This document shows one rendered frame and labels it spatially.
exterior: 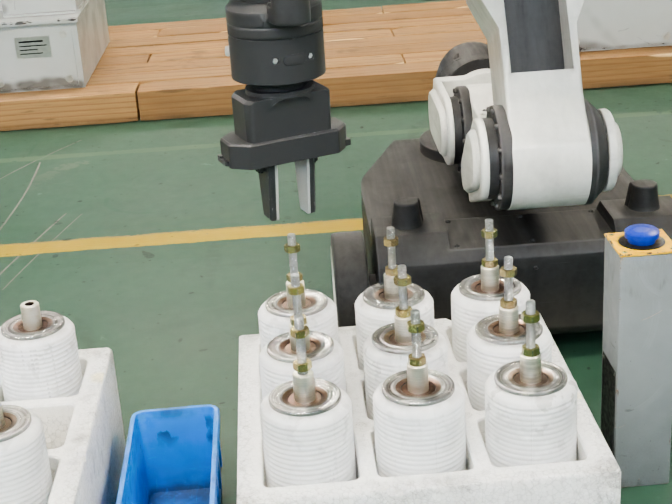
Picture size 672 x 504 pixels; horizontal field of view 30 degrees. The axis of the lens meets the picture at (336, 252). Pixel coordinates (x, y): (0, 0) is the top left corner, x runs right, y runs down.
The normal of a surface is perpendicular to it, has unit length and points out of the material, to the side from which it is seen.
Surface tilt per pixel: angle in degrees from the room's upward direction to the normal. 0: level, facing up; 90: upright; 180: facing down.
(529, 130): 50
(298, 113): 90
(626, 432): 90
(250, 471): 0
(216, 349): 0
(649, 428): 90
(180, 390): 0
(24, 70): 90
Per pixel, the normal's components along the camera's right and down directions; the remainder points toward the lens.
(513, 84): 0.02, -0.07
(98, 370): -0.06, -0.92
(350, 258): 0.00, -0.61
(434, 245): 0.00, -0.39
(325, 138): 0.41, 0.32
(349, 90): 0.05, 0.37
